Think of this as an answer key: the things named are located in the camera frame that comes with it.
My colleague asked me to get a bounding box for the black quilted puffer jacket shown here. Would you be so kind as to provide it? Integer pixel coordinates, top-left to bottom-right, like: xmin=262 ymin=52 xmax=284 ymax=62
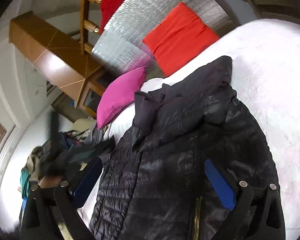
xmin=89 ymin=56 xmax=280 ymax=239

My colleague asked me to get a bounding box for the pile of mixed clothes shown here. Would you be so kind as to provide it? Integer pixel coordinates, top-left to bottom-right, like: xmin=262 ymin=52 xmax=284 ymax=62
xmin=20 ymin=111 xmax=115 ymax=205

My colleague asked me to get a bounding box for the wooden bedside cabinet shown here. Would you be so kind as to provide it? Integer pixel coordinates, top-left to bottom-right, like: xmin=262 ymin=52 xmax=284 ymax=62
xmin=75 ymin=77 xmax=109 ymax=119

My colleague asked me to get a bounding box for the magenta pillow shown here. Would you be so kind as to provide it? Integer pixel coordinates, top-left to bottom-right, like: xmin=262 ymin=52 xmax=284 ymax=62
xmin=96 ymin=67 xmax=146 ymax=129

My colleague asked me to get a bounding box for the white bed cover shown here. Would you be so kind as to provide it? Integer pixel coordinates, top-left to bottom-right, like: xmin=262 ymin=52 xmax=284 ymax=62
xmin=88 ymin=20 xmax=300 ymax=239

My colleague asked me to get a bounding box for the brown wooden wardrobe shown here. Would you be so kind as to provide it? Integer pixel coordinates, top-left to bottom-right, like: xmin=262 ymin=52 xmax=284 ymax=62
xmin=9 ymin=11 xmax=105 ymax=104

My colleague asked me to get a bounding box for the silver foil headboard panel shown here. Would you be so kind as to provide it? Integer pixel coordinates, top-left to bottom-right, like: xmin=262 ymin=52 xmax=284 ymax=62
xmin=91 ymin=0 xmax=235 ymax=79

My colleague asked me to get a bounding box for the wooden ladder rack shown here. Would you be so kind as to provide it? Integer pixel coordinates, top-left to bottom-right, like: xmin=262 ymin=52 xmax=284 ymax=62
xmin=79 ymin=0 xmax=102 ymax=54

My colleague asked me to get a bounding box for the red pillow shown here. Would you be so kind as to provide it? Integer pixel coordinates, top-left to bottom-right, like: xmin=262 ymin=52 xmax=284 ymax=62
xmin=143 ymin=2 xmax=219 ymax=77

